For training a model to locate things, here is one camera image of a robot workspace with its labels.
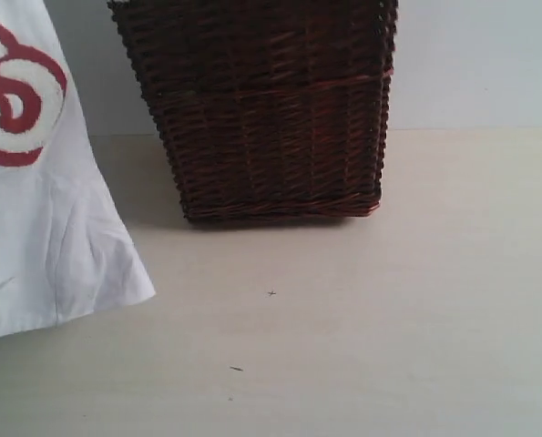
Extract dark brown wicker basket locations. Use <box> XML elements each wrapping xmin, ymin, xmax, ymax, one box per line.
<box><xmin>107</xmin><ymin>0</ymin><xmax>398</xmax><ymax>223</ymax></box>

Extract white shirt with red lettering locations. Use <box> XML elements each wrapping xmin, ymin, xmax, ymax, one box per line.
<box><xmin>0</xmin><ymin>1</ymin><xmax>155</xmax><ymax>338</ymax></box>

